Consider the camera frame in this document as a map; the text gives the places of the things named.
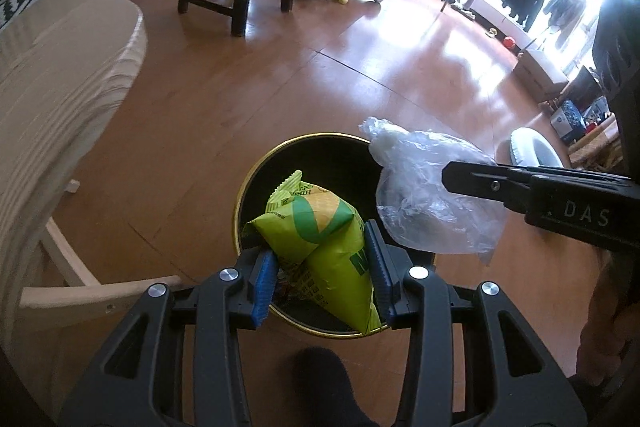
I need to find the blue white box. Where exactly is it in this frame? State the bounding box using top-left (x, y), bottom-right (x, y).
top-left (549, 99), bottom-right (584, 144)

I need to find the black gold-rimmed bin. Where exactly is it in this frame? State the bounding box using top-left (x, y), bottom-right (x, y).
top-left (232, 133), bottom-right (442, 341)

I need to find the dark garment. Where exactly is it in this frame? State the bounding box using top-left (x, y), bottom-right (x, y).
top-left (542, 0), bottom-right (587, 54)

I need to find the cardboard box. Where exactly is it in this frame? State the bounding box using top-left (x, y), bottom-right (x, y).
top-left (516, 49), bottom-right (572, 102)

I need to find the person's right hand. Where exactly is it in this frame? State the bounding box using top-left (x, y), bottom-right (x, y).
top-left (575, 252), bottom-right (640, 400)

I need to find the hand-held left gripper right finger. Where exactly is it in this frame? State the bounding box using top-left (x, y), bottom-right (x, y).
top-left (362, 219), bottom-right (588, 427)

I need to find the green snack packet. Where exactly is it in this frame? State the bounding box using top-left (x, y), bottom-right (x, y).
top-left (242, 169), bottom-right (384, 338)

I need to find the light wooden table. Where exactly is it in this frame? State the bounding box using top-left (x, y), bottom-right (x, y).
top-left (0, 0), bottom-right (182, 408)

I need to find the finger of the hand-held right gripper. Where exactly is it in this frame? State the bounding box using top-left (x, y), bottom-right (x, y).
top-left (442, 160), bottom-right (535, 212)

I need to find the clear plastic bag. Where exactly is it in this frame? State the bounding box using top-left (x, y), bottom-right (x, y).
top-left (360, 116), bottom-right (512, 266)

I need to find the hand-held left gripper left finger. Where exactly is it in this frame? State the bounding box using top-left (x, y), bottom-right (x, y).
top-left (57, 249), bottom-right (281, 427)

